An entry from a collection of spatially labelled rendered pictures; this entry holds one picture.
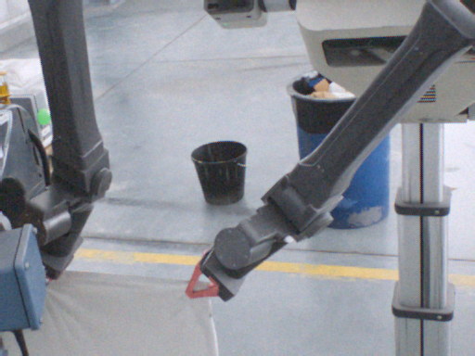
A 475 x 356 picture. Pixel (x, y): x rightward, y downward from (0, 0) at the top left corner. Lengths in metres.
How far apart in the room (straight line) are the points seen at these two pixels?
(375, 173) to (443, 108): 1.93
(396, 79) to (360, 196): 2.56
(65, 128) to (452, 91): 0.72
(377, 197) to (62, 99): 2.59
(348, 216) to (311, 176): 2.48
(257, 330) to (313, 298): 0.29
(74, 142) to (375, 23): 0.53
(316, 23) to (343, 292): 1.89
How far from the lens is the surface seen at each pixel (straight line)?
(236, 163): 3.63
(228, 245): 0.96
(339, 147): 0.90
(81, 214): 1.12
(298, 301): 2.97
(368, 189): 3.38
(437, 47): 0.80
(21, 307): 0.84
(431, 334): 1.75
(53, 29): 0.90
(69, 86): 0.96
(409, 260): 1.66
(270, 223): 0.98
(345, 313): 2.90
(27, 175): 1.30
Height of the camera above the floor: 1.68
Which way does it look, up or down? 24 degrees down
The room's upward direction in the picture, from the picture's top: 9 degrees counter-clockwise
